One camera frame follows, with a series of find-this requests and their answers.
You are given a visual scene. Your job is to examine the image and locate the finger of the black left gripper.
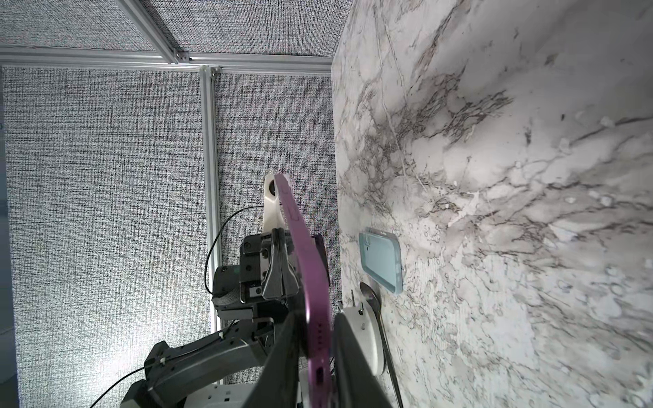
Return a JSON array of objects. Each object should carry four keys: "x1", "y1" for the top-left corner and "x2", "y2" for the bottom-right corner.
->
[{"x1": 261, "y1": 228, "x2": 299, "y2": 300}]

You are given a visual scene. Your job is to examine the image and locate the light blue phone case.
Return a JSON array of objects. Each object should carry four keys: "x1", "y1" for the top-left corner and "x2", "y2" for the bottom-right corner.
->
[{"x1": 358, "y1": 228, "x2": 403, "y2": 295}]

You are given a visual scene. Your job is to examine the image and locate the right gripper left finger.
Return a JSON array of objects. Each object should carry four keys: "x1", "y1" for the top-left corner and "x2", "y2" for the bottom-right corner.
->
[{"x1": 242, "y1": 312, "x2": 306, "y2": 407}]

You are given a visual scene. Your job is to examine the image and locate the black ladle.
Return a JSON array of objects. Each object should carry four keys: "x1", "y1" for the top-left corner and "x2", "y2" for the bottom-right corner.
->
[{"x1": 359, "y1": 282, "x2": 404, "y2": 408}]

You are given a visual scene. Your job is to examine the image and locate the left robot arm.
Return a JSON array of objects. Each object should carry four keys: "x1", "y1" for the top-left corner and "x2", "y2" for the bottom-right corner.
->
[{"x1": 121, "y1": 229, "x2": 334, "y2": 407}]

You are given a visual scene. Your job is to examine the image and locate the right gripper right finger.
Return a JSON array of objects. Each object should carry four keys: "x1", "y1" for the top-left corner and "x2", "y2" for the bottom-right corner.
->
[{"x1": 333, "y1": 314, "x2": 391, "y2": 408}]

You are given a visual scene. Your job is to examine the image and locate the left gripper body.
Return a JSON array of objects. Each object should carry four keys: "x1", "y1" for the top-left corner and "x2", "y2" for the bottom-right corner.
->
[{"x1": 211, "y1": 231, "x2": 304, "y2": 321}]

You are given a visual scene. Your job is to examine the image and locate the black phone front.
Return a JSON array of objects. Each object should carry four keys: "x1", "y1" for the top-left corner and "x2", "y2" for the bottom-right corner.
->
[{"x1": 275, "y1": 173, "x2": 332, "y2": 407}]

